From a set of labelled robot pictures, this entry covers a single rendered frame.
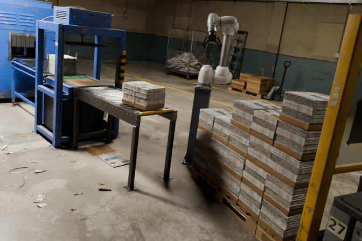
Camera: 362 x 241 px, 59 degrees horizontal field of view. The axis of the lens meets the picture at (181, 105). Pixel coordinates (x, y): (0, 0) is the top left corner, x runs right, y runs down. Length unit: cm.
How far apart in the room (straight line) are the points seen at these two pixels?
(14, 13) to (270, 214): 516
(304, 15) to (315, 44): 93
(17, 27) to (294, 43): 741
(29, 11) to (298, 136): 513
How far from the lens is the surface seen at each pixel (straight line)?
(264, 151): 277
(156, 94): 333
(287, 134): 256
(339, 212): 218
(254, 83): 959
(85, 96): 392
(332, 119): 207
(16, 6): 631
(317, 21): 1003
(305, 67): 1005
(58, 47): 407
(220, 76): 384
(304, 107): 246
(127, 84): 343
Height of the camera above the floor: 165
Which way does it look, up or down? 13 degrees down
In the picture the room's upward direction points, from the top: 7 degrees clockwise
